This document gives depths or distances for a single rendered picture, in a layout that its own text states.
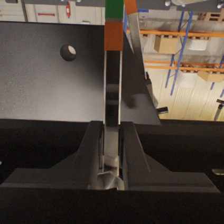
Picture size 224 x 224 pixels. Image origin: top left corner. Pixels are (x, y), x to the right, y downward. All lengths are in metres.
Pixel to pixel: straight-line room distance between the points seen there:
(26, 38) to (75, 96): 0.08
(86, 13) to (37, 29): 9.10
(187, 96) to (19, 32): 11.08
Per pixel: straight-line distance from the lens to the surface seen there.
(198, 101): 11.66
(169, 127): 0.24
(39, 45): 0.19
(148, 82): 0.26
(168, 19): 9.57
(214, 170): 0.28
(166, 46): 8.22
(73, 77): 0.19
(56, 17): 9.57
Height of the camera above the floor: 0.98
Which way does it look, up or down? 31 degrees up
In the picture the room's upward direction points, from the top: 177 degrees counter-clockwise
